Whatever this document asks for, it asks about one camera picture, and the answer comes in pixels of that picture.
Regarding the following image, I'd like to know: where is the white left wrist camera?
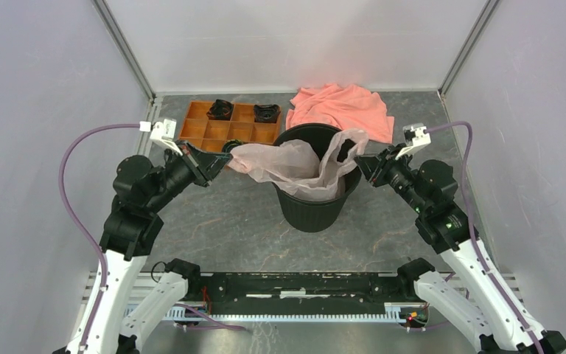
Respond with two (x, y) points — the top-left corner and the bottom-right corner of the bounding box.
(139, 118), (183, 156)

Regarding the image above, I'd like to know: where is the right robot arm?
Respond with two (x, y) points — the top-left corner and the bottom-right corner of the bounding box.
(354, 145), (566, 353)

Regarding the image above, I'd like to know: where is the black rolled belt left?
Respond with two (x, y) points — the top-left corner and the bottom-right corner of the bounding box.
(206, 99), (234, 121)

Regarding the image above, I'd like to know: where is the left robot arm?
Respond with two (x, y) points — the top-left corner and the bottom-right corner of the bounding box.
(58, 141), (232, 353)

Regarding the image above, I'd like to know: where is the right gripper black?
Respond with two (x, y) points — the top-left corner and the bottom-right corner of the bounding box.
(354, 142), (428, 215)

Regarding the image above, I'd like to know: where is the orange compartment tray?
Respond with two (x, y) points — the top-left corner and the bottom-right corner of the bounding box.
(178, 100), (283, 152)

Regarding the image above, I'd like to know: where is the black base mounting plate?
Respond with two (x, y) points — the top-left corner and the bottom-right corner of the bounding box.
(183, 272), (423, 316)

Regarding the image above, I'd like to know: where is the black rolled belt right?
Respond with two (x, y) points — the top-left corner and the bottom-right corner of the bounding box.
(253, 104), (281, 123)

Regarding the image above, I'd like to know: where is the black trash bin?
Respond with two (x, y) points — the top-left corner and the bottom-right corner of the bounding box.
(273, 123), (362, 233)

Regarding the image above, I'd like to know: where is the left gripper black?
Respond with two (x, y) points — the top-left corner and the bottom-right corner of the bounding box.
(147, 138), (234, 210)

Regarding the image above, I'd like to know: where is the black rolled belt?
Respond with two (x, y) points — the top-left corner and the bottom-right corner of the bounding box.
(253, 104), (281, 123)
(206, 99), (234, 121)

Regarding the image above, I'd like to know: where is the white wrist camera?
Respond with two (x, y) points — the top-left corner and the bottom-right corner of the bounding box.
(139, 118), (183, 156)
(396, 123), (431, 160)

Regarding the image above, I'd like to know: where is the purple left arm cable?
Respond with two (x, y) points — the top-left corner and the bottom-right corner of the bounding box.
(58, 122), (142, 354)

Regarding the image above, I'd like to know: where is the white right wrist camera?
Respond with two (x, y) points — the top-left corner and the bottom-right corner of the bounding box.
(396, 123), (431, 160)

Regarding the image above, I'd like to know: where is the salmon pink cloth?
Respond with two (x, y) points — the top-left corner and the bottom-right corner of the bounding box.
(285, 83), (395, 144)

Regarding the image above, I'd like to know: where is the pink plastic trash bag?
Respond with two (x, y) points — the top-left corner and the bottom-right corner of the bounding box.
(228, 124), (369, 202)

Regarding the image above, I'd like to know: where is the aluminium frame rail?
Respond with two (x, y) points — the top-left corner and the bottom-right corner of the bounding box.
(82, 259), (524, 333)

